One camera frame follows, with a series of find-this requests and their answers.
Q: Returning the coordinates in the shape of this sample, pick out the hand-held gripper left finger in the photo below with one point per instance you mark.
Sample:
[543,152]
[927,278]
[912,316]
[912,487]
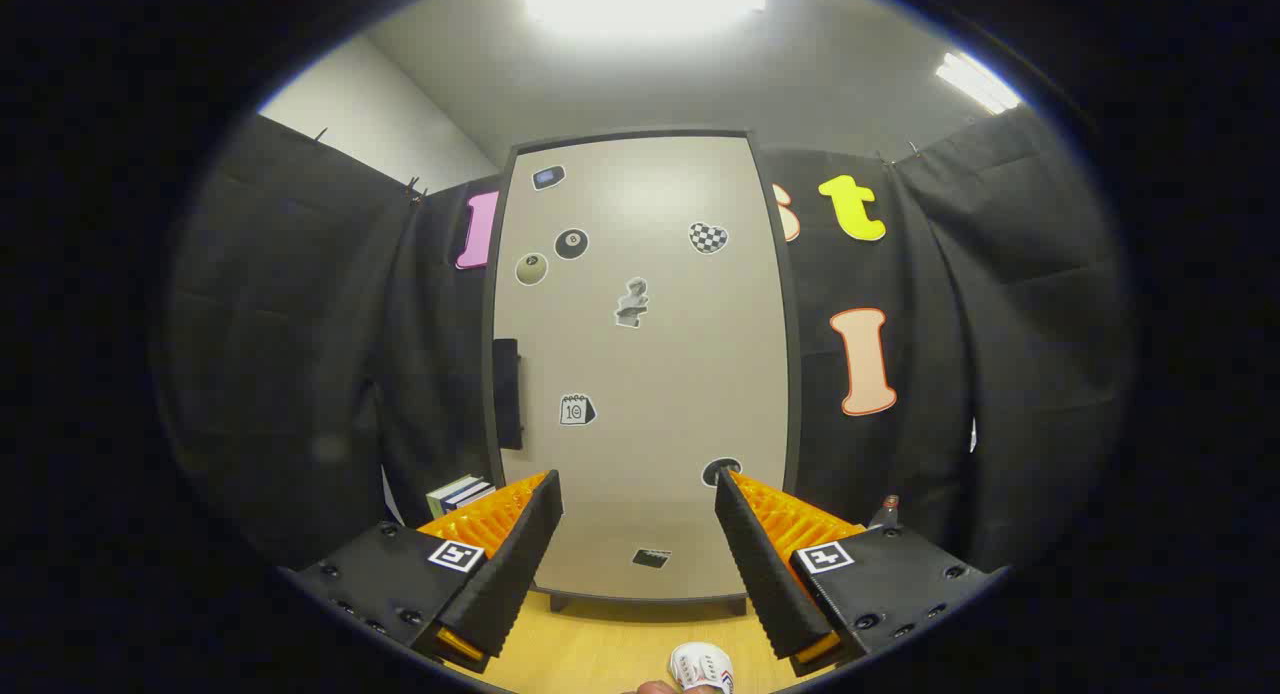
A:
[520,564]

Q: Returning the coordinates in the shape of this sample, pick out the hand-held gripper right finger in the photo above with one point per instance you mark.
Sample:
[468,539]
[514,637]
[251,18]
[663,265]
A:
[765,584]

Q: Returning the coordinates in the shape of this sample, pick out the white canvas shoe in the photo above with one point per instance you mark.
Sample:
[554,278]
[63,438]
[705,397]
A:
[700,666]

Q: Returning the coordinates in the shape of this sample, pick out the beige shoe cabinet door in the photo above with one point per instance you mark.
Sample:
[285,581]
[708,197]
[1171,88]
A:
[650,394]

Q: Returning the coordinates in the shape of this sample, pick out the grey shoe cabinet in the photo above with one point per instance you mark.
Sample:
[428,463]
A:
[794,354]

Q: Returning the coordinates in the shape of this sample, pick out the dark blue book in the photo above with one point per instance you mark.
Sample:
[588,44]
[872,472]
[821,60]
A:
[468,493]

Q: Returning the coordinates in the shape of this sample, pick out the green book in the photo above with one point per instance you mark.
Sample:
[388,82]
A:
[442,496]

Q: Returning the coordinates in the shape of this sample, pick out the red-capped bottle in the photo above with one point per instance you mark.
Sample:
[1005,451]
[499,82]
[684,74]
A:
[888,509]

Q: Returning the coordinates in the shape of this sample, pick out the black backdrop cloth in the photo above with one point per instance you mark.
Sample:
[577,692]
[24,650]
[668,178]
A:
[300,354]

